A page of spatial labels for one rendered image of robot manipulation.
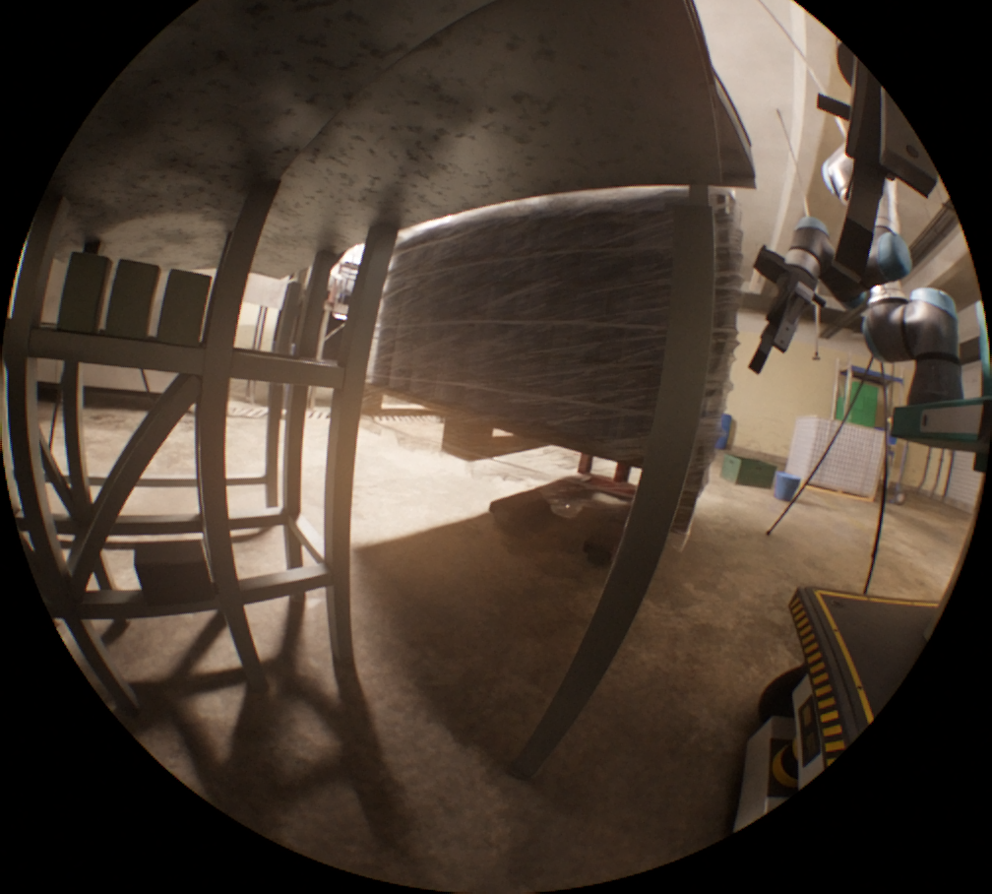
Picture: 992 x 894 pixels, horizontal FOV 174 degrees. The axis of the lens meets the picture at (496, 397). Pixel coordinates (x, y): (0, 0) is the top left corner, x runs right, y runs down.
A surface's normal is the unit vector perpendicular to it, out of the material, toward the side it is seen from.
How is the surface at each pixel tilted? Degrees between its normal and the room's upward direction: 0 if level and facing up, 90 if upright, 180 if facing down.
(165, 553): 0
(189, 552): 0
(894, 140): 98
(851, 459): 88
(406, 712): 0
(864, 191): 98
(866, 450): 88
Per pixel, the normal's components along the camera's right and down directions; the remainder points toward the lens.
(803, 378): -0.58, -0.07
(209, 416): 0.79, 0.18
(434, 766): 0.18, -0.98
